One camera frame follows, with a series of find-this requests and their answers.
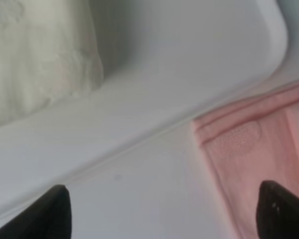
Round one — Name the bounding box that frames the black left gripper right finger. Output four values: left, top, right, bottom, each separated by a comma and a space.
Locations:
256, 180, 299, 239

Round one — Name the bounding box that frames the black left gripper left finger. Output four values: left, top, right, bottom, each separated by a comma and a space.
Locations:
0, 185, 72, 239

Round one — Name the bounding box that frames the pink towel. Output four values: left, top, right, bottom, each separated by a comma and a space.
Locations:
193, 81, 299, 239

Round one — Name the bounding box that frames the cream white towel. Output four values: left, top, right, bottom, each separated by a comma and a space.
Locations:
0, 0, 104, 126

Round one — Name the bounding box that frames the white rectangular plastic tray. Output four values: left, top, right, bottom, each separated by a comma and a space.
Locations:
0, 0, 288, 220

